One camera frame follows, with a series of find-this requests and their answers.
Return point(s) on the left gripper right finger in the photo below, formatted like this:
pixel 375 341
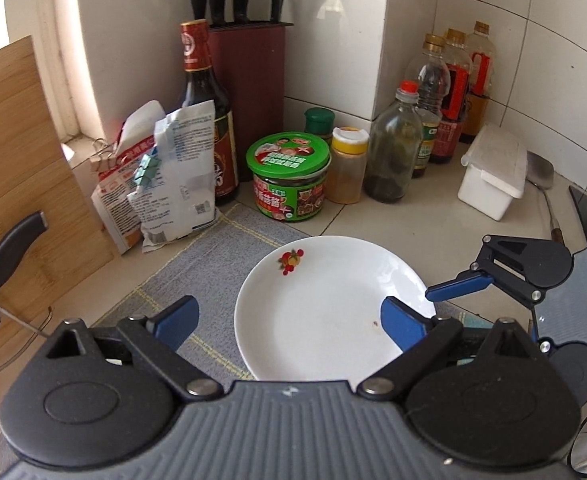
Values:
pixel 484 396

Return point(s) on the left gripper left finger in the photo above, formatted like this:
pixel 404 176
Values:
pixel 93 397

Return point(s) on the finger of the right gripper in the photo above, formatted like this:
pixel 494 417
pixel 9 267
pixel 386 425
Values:
pixel 524 268

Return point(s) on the white plate fruit print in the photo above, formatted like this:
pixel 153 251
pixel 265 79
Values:
pixel 310 310

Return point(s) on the white plastic lidded box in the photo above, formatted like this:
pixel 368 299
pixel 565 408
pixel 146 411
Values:
pixel 495 169

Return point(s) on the grey checked cloth mat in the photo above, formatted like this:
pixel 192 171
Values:
pixel 212 267

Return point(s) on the red label sauce bottle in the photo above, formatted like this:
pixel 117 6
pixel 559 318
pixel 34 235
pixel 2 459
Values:
pixel 453 107

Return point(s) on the clear glass bottle red cap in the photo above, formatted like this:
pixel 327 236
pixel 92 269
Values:
pixel 396 136

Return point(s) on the yellow cap spice jar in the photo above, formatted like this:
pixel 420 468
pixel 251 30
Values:
pixel 348 149

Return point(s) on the white powder bag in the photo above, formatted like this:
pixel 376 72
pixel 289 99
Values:
pixel 182 197

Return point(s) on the oil bottle yellow cap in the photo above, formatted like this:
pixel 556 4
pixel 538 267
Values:
pixel 430 72

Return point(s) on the amber oil bottle rear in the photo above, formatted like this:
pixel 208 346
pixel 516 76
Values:
pixel 482 53

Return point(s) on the bamboo cutting board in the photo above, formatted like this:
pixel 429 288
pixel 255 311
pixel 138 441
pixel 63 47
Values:
pixel 35 178

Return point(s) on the green cap spice jar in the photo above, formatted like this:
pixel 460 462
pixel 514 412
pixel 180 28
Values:
pixel 319 121

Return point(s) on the green lid sauce tub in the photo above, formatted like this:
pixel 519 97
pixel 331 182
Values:
pixel 289 169

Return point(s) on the red white packet bag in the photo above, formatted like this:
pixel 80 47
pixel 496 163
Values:
pixel 115 165

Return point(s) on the dark red knife block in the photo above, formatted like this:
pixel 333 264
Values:
pixel 249 59

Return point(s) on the metal spatula wooden handle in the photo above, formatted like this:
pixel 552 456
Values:
pixel 540 173

